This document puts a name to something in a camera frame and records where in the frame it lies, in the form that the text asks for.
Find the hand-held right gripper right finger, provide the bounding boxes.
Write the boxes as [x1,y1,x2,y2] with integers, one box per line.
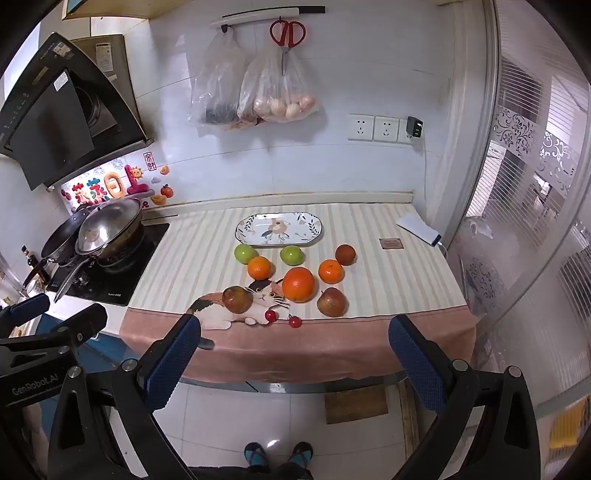
[389,315,541,480]

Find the person's left slippered foot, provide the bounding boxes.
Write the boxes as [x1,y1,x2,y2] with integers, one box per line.
[244,442,269,469]

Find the brownish red apple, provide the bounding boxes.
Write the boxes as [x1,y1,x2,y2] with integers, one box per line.
[222,285,254,315]

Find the large orange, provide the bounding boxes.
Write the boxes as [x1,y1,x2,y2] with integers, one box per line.
[282,266,317,304]

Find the dark sauce bottle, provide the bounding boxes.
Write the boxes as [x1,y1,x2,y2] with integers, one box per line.
[20,246,41,280]

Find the colourful wall stickers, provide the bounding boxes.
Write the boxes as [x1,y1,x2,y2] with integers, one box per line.
[60,151,177,210]

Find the person's right slippered foot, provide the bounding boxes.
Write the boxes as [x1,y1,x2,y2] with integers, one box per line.
[287,441,315,468]

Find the steel wok with lid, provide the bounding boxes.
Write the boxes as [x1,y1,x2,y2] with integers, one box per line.
[54,197,145,303]

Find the red handled scissors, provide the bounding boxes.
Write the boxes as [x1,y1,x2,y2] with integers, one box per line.
[269,17,307,77]

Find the small orange mandarin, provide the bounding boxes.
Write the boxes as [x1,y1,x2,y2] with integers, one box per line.
[247,256,273,281]
[318,259,345,284]

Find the black gas stove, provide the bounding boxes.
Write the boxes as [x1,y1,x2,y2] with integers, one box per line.
[45,222,171,307]

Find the white wall hook rail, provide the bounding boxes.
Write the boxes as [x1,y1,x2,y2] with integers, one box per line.
[209,5,327,32]

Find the black frying pan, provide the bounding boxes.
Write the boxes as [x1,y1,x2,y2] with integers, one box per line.
[22,209,90,289]

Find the oval floral ceramic plate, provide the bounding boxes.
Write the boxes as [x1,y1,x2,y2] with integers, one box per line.
[235,212,323,247]

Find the clear bag with dark contents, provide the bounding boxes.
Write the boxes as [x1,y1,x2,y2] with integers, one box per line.
[188,31,251,126]

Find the white wall socket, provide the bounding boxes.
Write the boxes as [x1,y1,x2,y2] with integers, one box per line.
[373,115,400,143]
[348,113,374,142]

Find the striped cat print tablecloth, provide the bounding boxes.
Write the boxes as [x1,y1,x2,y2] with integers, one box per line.
[119,200,477,385]

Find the dark red apple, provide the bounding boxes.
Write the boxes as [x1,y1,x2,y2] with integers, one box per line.
[316,287,348,318]

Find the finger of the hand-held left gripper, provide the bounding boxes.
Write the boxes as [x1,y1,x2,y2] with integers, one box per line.
[28,303,108,352]
[0,293,51,329]

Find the person's slippered foot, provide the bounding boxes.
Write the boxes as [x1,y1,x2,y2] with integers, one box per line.
[287,441,315,468]
[244,442,269,469]

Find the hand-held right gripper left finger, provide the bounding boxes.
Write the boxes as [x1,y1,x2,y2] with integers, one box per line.
[46,313,204,480]

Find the brown floor mat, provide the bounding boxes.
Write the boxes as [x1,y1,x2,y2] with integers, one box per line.
[322,384,389,425]

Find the black range hood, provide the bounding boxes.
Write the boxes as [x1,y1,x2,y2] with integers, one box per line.
[0,31,154,193]

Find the white power bank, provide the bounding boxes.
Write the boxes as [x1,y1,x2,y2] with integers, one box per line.
[396,213,443,248]

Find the patterned glass sliding door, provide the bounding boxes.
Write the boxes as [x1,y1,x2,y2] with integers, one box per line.
[455,0,591,416]

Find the clear bag of eggs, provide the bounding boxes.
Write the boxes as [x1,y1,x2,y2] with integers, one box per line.
[237,50,320,126]

